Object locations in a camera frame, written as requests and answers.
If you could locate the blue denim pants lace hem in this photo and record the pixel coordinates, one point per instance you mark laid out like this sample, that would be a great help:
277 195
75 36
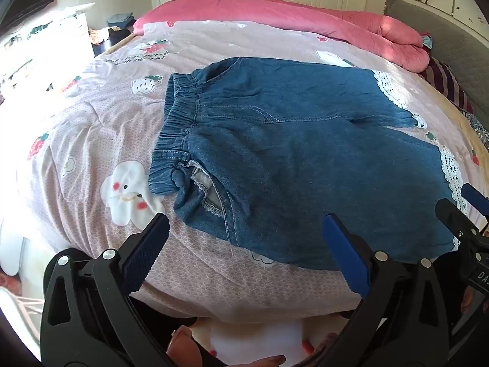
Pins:
286 153

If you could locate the folded blue clothes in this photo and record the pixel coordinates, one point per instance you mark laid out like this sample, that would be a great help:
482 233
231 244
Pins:
118 19

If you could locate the grey quilted headboard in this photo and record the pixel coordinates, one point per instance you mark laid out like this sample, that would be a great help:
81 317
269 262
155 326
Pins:
439 30

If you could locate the pink quilt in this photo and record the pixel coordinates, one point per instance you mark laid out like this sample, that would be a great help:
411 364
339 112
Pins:
267 11

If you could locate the pink strawberry print bed sheet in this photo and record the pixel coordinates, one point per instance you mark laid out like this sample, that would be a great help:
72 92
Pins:
95 133

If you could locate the person's left foot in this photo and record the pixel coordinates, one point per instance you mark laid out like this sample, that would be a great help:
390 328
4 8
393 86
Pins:
183 348

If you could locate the floral pillow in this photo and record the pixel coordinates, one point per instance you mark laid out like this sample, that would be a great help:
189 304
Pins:
477 126

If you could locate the black television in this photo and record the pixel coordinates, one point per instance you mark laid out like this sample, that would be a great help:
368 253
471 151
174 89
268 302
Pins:
23 0

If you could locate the dark striped pillow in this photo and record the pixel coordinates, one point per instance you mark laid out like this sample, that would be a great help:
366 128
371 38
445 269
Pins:
443 80

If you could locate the white dresser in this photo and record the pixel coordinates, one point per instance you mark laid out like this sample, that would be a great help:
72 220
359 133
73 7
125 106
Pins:
72 26

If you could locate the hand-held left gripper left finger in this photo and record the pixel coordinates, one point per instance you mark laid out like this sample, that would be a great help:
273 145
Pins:
147 244

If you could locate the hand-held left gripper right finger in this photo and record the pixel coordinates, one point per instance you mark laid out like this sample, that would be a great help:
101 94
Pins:
345 252

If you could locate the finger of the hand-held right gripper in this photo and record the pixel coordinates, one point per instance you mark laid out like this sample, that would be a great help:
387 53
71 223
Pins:
449 214
475 198

